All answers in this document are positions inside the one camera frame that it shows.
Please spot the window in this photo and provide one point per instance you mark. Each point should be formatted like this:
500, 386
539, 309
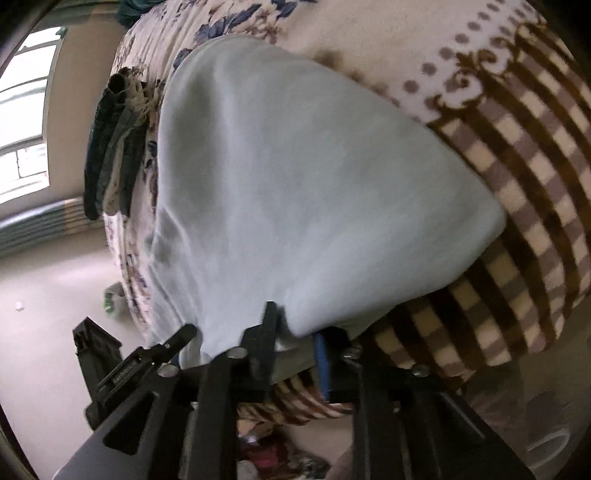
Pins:
23, 115

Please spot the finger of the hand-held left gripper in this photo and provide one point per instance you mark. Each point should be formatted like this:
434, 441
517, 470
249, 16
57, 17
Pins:
124, 371
94, 350

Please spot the light blue pants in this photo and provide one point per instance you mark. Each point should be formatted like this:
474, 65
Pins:
300, 184

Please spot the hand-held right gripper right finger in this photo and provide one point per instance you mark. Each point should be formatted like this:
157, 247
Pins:
322, 369

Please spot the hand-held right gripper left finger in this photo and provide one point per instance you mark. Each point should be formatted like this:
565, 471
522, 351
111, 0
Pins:
268, 350

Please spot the dark teal duvet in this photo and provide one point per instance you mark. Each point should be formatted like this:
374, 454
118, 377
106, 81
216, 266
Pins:
134, 9

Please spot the grey folded jeans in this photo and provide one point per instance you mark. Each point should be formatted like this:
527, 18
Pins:
117, 161

